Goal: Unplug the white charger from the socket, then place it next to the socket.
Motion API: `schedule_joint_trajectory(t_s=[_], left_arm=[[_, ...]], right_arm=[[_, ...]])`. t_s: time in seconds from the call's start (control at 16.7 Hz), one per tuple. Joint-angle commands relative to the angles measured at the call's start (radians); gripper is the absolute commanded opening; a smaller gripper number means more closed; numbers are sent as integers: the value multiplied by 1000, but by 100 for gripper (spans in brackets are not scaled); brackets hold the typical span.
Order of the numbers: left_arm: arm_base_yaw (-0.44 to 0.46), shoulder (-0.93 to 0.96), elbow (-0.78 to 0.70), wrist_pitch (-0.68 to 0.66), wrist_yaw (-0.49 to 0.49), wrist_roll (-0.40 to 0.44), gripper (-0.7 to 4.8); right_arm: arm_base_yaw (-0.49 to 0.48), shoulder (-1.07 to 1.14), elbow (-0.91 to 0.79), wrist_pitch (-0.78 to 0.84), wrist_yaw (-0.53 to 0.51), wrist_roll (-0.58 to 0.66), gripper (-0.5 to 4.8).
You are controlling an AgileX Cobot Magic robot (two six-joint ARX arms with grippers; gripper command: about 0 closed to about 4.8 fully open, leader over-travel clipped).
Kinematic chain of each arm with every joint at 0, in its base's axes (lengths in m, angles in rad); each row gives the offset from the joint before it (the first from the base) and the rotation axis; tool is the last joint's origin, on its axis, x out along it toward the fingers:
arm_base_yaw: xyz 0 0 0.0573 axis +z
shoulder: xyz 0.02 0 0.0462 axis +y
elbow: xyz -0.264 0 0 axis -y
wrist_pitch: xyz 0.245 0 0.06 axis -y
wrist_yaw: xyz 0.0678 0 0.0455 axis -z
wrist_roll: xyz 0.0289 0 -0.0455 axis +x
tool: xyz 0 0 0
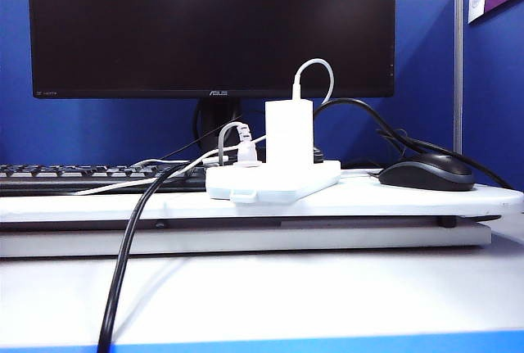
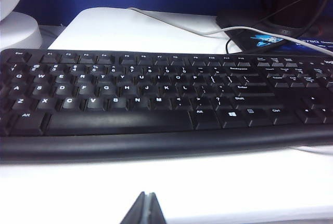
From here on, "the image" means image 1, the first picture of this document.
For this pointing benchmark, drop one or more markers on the white charger block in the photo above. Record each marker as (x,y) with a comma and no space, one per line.
(288,132)

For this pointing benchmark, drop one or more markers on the white power strip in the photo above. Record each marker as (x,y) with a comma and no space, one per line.
(278,185)

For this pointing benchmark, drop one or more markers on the black power plug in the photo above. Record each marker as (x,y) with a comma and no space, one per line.
(318,155)

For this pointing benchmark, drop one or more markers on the black monitor stand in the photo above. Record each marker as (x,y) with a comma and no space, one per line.
(213,119)

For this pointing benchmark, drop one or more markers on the white base board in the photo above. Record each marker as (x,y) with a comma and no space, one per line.
(245,240)

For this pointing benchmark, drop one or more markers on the white raised desk board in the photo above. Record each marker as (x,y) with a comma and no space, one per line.
(368,201)

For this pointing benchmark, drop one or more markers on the black ASUS monitor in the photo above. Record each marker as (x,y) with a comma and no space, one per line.
(163,21)

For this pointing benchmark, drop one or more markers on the black computer mouse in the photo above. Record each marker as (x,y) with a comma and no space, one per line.
(430,173)

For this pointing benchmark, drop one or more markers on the black rubber board foot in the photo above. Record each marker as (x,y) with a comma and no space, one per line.
(448,221)

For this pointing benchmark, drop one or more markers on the black keyboard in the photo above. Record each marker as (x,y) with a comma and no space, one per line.
(61,173)

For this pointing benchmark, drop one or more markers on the grey metal partition post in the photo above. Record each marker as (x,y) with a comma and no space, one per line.
(458,82)

